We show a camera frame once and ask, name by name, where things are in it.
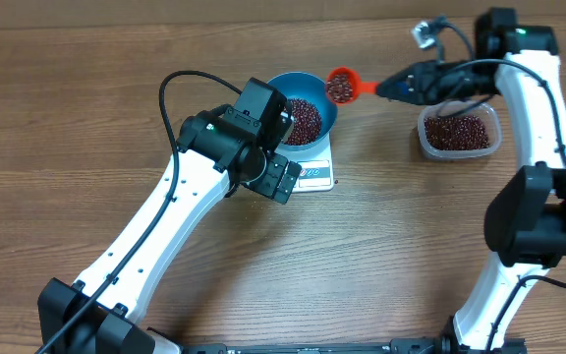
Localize red measuring scoop blue handle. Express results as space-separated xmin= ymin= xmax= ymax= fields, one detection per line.
xmin=325 ymin=67 xmax=378 ymax=105

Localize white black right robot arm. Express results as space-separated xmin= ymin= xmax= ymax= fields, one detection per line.
xmin=375 ymin=8 xmax=566 ymax=353

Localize red beans in bowl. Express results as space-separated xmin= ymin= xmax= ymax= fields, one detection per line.
xmin=285 ymin=98 xmax=322 ymax=146

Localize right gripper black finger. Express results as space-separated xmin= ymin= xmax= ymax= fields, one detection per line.
xmin=375 ymin=87 xmax=419 ymax=104
xmin=376 ymin=66 xmax=416 ymax=89

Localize white digital kitchen scale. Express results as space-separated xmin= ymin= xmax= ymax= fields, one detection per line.
xmin=276 ymin=135 xmax=335 ymax=193

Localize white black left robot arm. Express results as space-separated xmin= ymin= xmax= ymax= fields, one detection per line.
xmin=37 ymin=78 xmax=301 ymax=353

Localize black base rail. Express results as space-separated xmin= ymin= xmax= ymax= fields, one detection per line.
xmin=179 ymin=336 xmax=528 ymax=354

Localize clear container of red beans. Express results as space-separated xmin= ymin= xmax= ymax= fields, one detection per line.
xmin=417 ymin=100 xmax=503 ymax=160

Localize teal plastic bowl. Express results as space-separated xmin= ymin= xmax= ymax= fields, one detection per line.
xmin=267 ymin=72 xmax=338 ymax=141

